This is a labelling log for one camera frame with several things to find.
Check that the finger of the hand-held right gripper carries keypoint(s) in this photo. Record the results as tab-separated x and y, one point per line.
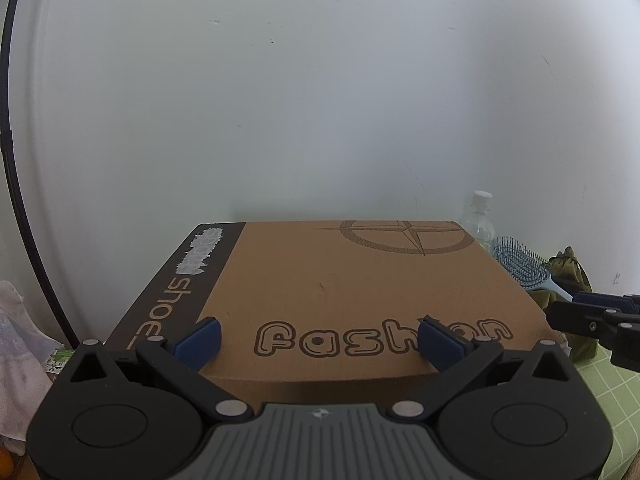
600	301
575	317

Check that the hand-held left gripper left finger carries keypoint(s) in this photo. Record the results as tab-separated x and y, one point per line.
200	341

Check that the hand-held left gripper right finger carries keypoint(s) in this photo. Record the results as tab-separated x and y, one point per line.
440	345

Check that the light blue hairbrush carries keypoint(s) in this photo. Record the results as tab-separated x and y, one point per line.
520	265

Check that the brown cardboard shoe box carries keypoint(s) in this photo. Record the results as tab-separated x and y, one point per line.
325	285

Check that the green checked tablecloth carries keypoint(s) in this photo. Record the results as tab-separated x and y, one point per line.
620	400

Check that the clear plastic water bottle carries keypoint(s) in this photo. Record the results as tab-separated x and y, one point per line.
480	227

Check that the small green box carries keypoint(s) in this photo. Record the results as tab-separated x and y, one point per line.
60	358

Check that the white lace cloth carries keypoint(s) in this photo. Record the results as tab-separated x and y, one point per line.
20	350

